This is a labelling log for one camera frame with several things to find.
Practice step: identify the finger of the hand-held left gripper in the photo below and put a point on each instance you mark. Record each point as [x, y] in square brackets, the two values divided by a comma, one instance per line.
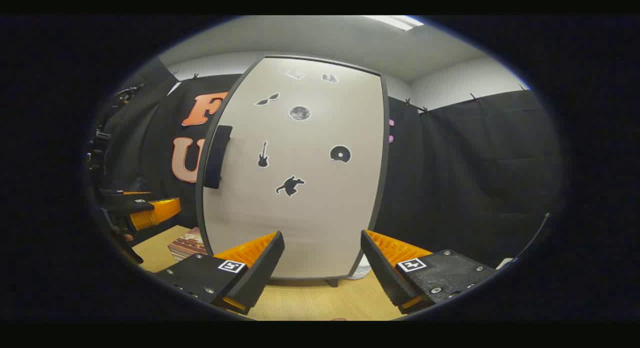
[150, 214]

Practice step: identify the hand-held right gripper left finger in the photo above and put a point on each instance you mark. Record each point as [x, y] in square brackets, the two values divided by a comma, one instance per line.
[260, 273]

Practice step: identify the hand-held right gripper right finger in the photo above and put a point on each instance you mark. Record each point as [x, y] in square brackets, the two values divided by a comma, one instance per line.
[382, 273]

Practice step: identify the white cabinet door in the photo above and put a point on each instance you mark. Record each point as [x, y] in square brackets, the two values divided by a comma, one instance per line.
[300, 213]

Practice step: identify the white patterned bag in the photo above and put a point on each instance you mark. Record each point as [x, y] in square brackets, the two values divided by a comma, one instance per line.
[361, 272]

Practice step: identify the brown cover book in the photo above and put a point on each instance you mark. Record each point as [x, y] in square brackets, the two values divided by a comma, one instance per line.
[190, 240]

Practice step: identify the black backdrop cloth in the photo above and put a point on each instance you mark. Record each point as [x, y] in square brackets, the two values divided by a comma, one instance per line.
[475, 163]

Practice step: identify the ceiling light panel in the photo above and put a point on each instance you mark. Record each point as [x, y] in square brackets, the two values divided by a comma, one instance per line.
[397, 22]

